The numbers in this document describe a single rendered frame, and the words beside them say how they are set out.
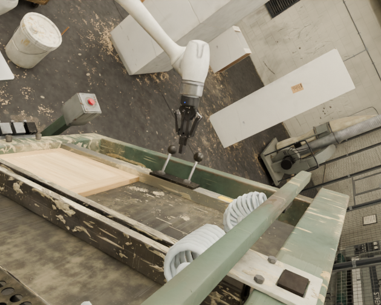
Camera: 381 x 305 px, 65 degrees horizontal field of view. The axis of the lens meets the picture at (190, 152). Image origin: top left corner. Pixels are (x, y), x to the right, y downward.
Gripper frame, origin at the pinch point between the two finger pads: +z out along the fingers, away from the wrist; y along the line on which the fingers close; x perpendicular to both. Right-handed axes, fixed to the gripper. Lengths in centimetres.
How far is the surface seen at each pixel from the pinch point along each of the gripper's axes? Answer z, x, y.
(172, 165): 12.4, -7.8, 8.5
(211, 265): -11, 85, -54
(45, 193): 8, 59, 3
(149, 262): 11, 60, -32
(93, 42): -53, -135, 215
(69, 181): 13.6, 39.9, 18.7
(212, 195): 10.8, 14.7, -23.5
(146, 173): 11.0, 16.0, 5.0
